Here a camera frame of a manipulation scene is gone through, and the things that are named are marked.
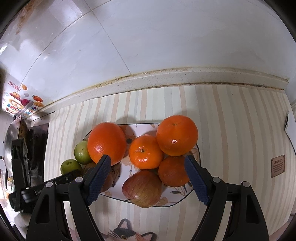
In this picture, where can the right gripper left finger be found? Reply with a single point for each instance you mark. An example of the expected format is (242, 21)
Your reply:
(82, 192)

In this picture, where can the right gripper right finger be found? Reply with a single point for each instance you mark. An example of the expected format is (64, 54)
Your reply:
(212, 191)

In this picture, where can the green fruit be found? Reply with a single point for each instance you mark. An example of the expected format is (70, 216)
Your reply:
(81, 153)
(70, 165)

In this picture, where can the orange mandarin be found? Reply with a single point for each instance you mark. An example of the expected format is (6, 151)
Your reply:
(177, 135)

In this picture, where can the floral oval ceramic plate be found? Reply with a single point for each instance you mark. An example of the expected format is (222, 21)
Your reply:
(159, 159)

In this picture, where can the green fruit on plate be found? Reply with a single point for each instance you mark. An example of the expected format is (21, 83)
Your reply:
(81, 153)

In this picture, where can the dark red apple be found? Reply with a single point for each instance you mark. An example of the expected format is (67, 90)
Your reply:
(109, 180)

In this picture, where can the dark orange on plate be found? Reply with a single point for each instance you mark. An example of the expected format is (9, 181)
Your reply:
(172, 171)

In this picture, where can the large orange on plate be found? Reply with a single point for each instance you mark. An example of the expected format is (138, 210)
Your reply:
(106, 139)

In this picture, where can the black gas stove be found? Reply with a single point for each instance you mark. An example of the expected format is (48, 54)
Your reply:
(36, 140)

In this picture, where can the red-yellow apple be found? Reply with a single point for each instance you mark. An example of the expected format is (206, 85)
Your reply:
(143, 189)

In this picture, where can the striped cat table mat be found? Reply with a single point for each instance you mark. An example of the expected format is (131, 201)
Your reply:
(241, 134)

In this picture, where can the steel wok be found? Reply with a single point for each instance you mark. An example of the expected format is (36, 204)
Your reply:
(17, 129)

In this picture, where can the small mandarin on plate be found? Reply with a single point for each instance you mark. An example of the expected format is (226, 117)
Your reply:
(145, 153)

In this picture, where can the white paper sheet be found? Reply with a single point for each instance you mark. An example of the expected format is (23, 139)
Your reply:
(290, 129)

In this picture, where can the colourful wall stickers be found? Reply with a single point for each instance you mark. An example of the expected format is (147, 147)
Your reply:
(20, 100)

